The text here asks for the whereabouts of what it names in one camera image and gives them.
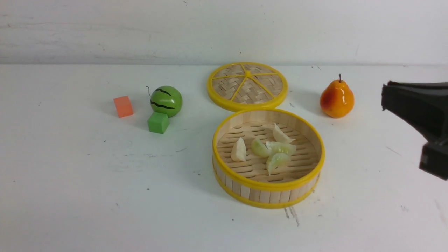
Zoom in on beige dumpling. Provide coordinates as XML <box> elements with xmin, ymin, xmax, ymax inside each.
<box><xmin>272</xmin><ymin>124</ymin><xmax>295</xmax><ymax>144</ymax></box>

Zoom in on pale green dumpling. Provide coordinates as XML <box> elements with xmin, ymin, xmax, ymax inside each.
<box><xmin>251</xmin><ymin>138</ymin><xmax>271</xmax><ymax>158</ymax></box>
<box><xmin>266</xmin><ymin>141</ymin><xmax>297</xmax><ymax>156</ymax></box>

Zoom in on woven bamboo steamer lid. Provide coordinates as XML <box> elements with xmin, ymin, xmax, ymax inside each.
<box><xmin>206</xmin><ymin>62</ymin><xmax>288</xmax><ymax>112</ymax></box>

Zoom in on white dumpling bottom edge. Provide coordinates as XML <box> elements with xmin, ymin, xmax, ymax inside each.
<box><xmin>231</xmin><ymin>137</ymin><xmax>246</xmax><ymax>162</ymax></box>

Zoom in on bamboo steamer tray yellow rim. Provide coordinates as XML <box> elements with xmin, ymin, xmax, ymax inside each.
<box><xmin>212</xmin><ymin>108</ymin><xmax>325</xmax><ymax>209</ymax></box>

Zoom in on green toy watermelon ball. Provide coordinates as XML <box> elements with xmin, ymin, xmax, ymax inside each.
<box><xmin>147</xmin><ymin>85</ymin><xmax>183</xmax><ymax>117</ymax></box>

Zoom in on orange cube block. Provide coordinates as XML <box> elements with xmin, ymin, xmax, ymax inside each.
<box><xmin>113</xmin><ymin>96</ymin><xmax>133</xmax><ymax>118</ymax></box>

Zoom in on orange yellow toy pear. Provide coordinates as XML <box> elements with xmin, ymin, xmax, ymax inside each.
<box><xmin>320</xmin><ymin>74</ymin><xmax>355</xmax><ymax>118</ymax></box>

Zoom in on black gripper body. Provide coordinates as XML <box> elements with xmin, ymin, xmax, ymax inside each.
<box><xmin>381</xmin><ymin>81</ymin><xmax>448</xmax><ymax>180</ymax></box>

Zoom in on green cube block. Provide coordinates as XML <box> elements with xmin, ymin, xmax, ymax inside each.
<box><xmin>147</xmin><ymin>112</ymin><xmax>169</xmax><ymax>134</ymax></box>

